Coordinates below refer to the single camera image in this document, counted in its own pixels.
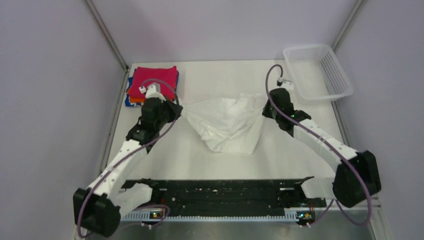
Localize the folded orange t-shirt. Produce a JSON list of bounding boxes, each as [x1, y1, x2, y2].
[[129, 96, 145, 104]]

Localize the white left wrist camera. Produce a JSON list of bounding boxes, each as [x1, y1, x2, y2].
[[138, 83, 166, 102]]

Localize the white printed t-shirt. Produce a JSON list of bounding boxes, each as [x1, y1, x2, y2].
[[181, 93, 267, 155]]

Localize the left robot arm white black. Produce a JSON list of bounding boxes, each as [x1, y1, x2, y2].
[[72, 97, 183, 239]]

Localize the folded blue patterned t-shirt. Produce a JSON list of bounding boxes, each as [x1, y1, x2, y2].
[[124, 66, 179, 107]]

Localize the folded pink t-shirt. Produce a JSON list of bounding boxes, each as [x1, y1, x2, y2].
[[127, 66, 179, 101]]

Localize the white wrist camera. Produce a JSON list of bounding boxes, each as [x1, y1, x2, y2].
[[276, 77, 294, 91], [138, 83, 166, 102]]

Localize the grey slotted cable duct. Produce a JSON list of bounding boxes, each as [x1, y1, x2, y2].
[[121, 210, 315, 223]]

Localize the aluminium frame rail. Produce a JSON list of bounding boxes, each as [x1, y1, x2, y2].
[[71, 195, 395, 240]]

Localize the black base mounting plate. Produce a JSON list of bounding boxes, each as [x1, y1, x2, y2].
[[120, 177, 327, 218]]

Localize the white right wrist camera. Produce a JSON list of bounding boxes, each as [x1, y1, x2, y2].
[[276, 77, 294, 91]]

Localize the white plastic basket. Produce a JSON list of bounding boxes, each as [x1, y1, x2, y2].
[[283, 44, 354, 104]]

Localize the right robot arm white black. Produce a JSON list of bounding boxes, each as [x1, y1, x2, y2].
[[262, 88, 382, 208]]

